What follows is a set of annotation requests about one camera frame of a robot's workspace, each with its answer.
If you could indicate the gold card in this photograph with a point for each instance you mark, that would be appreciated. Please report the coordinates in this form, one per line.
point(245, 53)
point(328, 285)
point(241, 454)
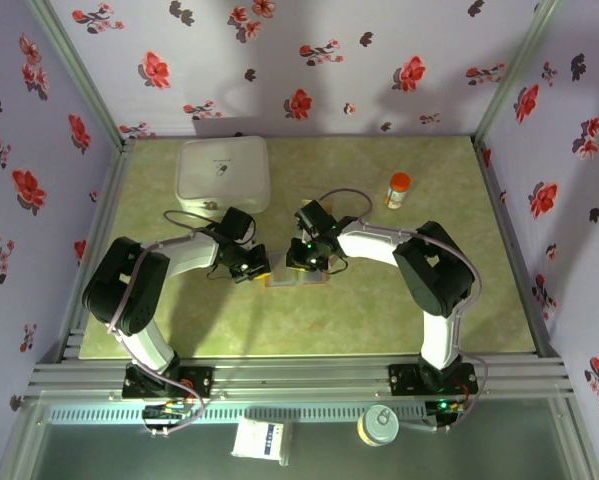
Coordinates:
point(330, 205)

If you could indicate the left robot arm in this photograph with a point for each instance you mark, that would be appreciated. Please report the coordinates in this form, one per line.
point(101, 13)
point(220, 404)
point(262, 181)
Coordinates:
point(189, 255)

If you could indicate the white zip medicine pouch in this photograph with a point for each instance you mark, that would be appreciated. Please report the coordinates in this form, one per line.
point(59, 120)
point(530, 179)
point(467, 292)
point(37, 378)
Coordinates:
point(219, 170)

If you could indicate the orange cap pill bottle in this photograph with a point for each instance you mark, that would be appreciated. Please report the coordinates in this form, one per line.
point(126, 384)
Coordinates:
point(396, 195)

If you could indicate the small control circuit board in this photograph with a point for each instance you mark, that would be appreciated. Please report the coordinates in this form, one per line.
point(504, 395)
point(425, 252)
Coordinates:
point(444, 407)
point(164, 412)

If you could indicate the white box with blue print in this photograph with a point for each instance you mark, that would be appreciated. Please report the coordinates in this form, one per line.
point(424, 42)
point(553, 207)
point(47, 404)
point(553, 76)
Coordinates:
point(259, 440)

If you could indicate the tin can with pull tab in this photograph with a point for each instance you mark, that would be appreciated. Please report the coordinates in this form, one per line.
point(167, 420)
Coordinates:
point(377, 425)

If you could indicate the aluminium wide rail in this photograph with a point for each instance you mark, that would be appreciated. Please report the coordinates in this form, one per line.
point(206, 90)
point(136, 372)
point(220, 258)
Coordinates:
point(299, 380)

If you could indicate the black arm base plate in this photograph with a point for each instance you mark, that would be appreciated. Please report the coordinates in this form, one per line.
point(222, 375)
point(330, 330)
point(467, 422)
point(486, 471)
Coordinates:
point(199, 382)
point(404, 380)

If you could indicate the aluminium side rail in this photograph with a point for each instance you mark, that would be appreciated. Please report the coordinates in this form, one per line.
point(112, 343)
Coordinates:
point(109, 200)
point(514, 250)

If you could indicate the aluminium corner post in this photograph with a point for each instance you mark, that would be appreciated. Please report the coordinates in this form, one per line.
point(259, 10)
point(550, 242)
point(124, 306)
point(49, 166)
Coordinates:
point(82, 75)
point(512, 75)

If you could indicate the aluminium lower frame bar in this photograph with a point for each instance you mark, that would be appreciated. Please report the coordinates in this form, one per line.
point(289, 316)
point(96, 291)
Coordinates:
point(581, 440)
point(21, 440)

